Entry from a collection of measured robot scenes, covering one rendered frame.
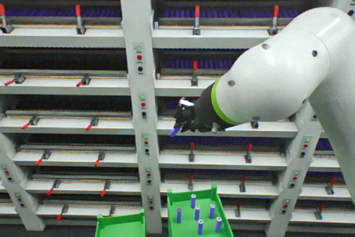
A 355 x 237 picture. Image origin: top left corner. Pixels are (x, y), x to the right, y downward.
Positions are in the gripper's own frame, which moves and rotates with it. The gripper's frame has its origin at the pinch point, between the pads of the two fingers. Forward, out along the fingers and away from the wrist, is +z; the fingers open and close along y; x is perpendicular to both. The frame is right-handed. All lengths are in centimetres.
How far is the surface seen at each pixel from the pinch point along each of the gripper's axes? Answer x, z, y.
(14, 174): -40, 79, -48
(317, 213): 6, 43, 100
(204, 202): -15.0, 31.8, 29.6
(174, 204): -20.7, 34.9, 19.1
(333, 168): 23, 22, 80
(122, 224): -38, 54, 7
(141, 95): 11.4, 28.8, -13.1
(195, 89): 21.4, 20.2, 3.8
